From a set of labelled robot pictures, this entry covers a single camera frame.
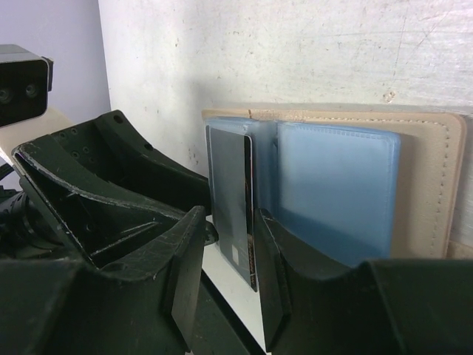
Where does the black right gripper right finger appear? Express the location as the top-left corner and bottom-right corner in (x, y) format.
(254, 210), (472, 354)

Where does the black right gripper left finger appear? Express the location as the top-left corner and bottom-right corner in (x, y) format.
(1, 206), (206, 354)

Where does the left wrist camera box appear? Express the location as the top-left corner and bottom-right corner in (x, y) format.
(0, 44), (75, 163)

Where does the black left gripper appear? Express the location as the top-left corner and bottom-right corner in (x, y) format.
(1, 110), (218, 268)

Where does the beige leather card holder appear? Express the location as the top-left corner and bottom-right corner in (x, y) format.
(201, 106), (469, 267)

